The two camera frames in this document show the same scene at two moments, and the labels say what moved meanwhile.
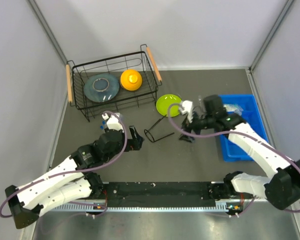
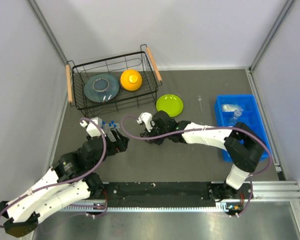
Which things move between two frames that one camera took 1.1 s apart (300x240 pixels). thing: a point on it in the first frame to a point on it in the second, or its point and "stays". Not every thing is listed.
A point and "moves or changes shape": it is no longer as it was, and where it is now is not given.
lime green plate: (163, 101) stays
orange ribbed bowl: (131, 80) stays
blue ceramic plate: (101, 87) stays
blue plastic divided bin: (232, 152) stays
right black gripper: (188, 126) to (151, 134)
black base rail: (158, 194) stays
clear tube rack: (120, 117) moves or changes shape
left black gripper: (134, 144) to (120, 145)
